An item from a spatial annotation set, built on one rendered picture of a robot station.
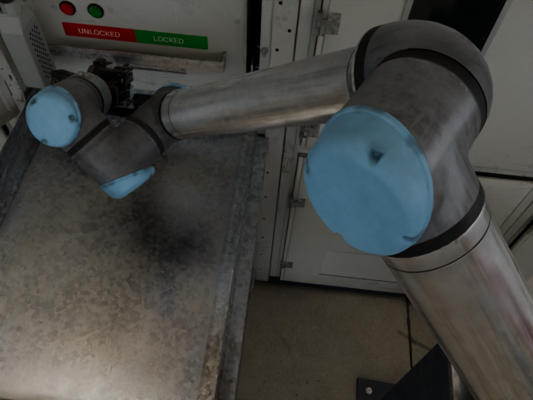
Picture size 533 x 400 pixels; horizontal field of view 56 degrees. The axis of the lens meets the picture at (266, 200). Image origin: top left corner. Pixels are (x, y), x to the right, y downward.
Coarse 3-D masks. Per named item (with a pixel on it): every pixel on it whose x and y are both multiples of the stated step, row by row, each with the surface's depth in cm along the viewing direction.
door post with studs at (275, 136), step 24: (264, 0) 95; (288, 0) 94; (264, 24) 99; (288, 24) 98; (264, 48) 104; (288, 48) 103; (264, 192) 146; (264, 216) 157; (264, 240) 170; (264, 264) 184
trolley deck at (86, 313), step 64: (64, 192) 114; (192, 192) 116; (256, 192) 116; (0, 256) 104; (64, 256) 105; (128, 256) 106; (192, 256) 106; (0, 320) 97; (64, 320) 97; (128, 320) 98; (192, 320) 98; (0, 384) 90; (64, 384) 91; (128, 384) 91; (192, 384) 92
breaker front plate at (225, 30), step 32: (32, 0) 105; (64, 0) 104; (96, 0) 103; (128, 0) 102; (160, 0) 101; (192, 0) 101; (224, 0) 100; (64, 32) 111; (192, 32) 107; (224, 32) 106; (64, 64) 118
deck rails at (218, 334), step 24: (24, 120) 119; (24, 144) 121; (240, 144) 124; (0, 168) 112; (24, 168) 117; (240, 168) 120; (0, 192) 113; (240, 192) 116; (0, 216) 109; (240, 216) 104; (240, 240) 109; (216, 288) 102; (216, 312) 99; (216, 336) 96; (216, 360) 94; (216, 384) 85
